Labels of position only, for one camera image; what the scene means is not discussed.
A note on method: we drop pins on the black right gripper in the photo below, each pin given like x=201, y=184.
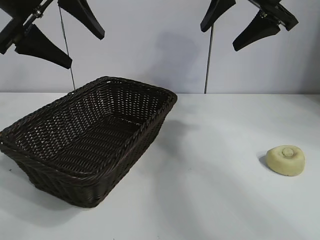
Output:
x=282, y=13

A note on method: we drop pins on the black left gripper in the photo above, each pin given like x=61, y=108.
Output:
x=15, y=35

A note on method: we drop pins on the dark brown woven basket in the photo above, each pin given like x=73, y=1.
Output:
x=82, y=140

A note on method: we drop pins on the pale yellow egg yolk pastry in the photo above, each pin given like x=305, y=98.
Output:
x=285, y=163

